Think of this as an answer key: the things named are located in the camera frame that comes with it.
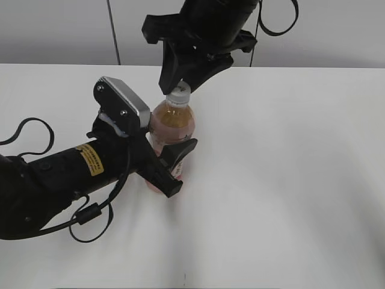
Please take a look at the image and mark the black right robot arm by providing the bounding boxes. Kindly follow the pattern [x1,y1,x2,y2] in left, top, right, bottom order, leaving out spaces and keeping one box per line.
[141,1,257,95]

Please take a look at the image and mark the right black wall cable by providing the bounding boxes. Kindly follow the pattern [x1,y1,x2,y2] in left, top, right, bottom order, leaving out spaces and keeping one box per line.
[248,8,261,68]

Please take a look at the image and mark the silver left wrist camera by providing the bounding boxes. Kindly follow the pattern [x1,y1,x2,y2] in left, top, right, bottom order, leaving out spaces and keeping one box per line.
[93,76,151,138]

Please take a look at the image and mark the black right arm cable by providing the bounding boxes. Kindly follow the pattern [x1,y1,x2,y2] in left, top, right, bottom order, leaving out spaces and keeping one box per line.
[257,0,300,37]

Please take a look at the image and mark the left black wall cable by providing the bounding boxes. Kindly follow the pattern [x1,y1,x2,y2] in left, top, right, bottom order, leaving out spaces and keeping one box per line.
[106,0,122,66]

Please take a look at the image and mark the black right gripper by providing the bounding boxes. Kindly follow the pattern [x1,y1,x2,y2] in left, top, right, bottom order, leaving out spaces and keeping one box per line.
[142,13,257,95]

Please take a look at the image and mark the white bottle cap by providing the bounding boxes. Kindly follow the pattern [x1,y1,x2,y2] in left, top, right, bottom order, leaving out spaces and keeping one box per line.
[166,81,191,105]

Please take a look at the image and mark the pink peach tea bottle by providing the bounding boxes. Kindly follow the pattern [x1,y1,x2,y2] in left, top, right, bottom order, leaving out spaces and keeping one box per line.
[145,101,197,193]

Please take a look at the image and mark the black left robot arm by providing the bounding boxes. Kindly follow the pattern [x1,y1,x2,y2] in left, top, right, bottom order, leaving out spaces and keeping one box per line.
[1,120,197,240]

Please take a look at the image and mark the black wall cable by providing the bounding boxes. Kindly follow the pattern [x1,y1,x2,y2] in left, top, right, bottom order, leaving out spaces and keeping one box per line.
[248,8,261,68]
[106,0,122,66]

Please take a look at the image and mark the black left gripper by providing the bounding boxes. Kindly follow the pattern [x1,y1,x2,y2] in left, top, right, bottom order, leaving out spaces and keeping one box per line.
[87,116,197,197]

